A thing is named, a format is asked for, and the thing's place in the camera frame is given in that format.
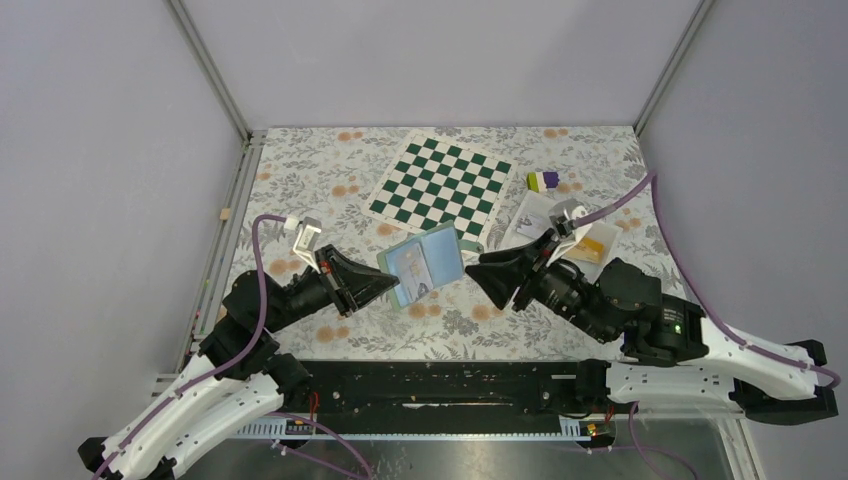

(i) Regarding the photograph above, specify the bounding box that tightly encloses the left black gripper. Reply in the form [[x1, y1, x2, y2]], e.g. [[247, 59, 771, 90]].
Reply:
[[266, 244, 402, 332]]

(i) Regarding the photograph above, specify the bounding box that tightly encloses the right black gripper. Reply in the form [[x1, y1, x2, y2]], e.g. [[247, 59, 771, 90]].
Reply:
[[460, 227, 612, 342]]

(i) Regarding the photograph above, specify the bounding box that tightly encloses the white blue credit card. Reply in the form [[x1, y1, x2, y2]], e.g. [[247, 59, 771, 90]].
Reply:
[[387, 242, 434, 307]]

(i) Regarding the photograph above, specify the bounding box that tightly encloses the white patterned credit card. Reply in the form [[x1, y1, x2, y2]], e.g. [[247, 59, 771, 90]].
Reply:
[[514, 212, 551, 239]]

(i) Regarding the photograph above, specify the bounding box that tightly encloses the green leather card holder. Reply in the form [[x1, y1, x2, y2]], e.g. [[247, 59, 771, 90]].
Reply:
[[377, 221, 484, 311]]

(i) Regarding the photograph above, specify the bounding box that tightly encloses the orange credit card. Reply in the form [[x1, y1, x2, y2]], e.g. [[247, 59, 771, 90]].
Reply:
[[565, 237, 607, 265]]

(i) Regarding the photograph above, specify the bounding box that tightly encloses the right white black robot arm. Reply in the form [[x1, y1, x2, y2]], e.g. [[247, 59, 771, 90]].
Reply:
[[466, 231, 838, 426]]

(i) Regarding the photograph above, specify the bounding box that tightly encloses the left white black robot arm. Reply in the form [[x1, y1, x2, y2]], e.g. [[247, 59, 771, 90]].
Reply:
[[78, 245, 399, 479]]

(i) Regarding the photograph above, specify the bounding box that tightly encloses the clear plastic compartment tray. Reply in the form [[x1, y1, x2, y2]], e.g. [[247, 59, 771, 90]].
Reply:
[[498, 191, 621, 267]]

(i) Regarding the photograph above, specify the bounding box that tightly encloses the green purple toy block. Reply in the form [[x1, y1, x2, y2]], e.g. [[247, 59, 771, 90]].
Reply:
[[526, 171, 560, 194]]

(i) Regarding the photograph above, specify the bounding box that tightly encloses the green white chessboard mat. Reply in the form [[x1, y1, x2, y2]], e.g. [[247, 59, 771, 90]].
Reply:
[[362, 130, 517, 248]]

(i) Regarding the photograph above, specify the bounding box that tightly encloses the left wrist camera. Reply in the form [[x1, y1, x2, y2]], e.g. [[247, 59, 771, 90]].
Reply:
[[284, 216, 322, 271]]

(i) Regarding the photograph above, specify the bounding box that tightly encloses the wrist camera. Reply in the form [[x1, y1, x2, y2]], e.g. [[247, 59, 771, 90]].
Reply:
[[284, 216, 322, 271], [548, 199, 592, 264]]

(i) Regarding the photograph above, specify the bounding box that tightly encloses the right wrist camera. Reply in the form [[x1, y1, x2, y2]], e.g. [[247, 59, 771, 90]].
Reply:
[[548, 199, 592, 264]]

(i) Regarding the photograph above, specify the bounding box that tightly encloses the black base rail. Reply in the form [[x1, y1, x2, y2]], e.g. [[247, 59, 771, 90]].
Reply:
[[185, 357, 684, 439]]

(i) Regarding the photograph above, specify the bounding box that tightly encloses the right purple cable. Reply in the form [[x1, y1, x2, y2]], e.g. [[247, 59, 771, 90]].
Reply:
[[572, 172, 843, 391]]

